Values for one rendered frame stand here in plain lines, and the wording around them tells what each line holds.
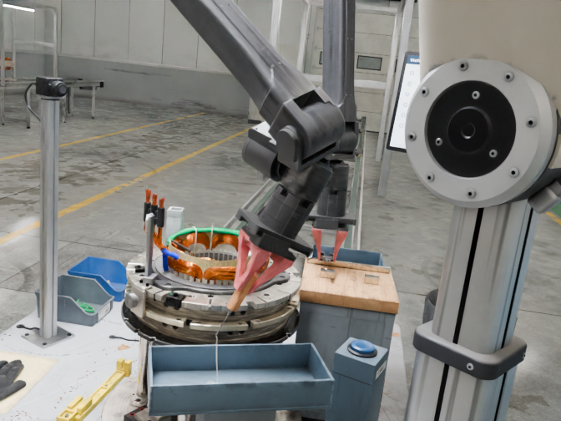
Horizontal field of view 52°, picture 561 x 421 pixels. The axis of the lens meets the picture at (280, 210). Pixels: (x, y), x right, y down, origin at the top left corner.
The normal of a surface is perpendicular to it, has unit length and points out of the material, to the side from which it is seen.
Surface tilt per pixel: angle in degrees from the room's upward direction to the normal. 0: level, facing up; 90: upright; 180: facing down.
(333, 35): 90
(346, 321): 90
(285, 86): 45
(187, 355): 90
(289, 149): 110
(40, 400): 0
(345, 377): 90
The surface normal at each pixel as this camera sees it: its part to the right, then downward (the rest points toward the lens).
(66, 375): 0.11, -0.97
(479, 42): -0.70, 0.41
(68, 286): -0.15, 0.18
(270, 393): 0.23, 0.26
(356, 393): -0.47, 0.17
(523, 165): -0.71, 0.10
